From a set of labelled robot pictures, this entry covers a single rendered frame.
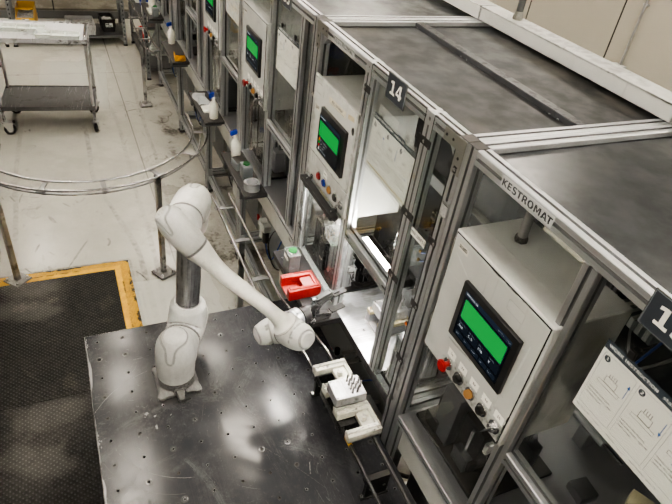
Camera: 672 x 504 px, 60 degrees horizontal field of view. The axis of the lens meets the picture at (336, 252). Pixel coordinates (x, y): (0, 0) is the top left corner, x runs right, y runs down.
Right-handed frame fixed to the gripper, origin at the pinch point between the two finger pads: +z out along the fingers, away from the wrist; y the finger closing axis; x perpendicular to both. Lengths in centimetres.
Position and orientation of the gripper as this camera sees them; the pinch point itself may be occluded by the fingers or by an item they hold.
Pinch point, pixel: (339, 299)
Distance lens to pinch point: 248.3
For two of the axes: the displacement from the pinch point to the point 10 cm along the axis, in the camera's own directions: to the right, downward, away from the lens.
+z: 7.9, -3.1, 5.3
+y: 0.8, -8.0, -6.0
